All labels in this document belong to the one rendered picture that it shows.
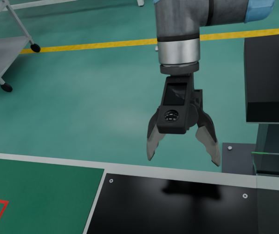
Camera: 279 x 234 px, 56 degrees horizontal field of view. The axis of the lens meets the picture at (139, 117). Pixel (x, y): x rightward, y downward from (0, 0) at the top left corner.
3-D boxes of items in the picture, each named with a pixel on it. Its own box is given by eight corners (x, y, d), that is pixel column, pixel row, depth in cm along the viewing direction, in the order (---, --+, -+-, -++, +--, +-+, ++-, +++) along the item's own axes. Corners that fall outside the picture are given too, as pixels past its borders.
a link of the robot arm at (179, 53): (197, 39, 42) (148, 43, 45) (197, 68, 44) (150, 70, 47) (202, 35, 49) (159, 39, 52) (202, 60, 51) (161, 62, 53)
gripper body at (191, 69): (204, 116, 56) (203, 58, 52) (199, 132, 48) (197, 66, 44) (169, 115, 58) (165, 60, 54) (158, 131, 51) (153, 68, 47)
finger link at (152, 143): (156, 150, 61) (176, 120, 56) (148, 163, 55) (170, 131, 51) (144, 142, 61) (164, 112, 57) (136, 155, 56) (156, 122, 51)
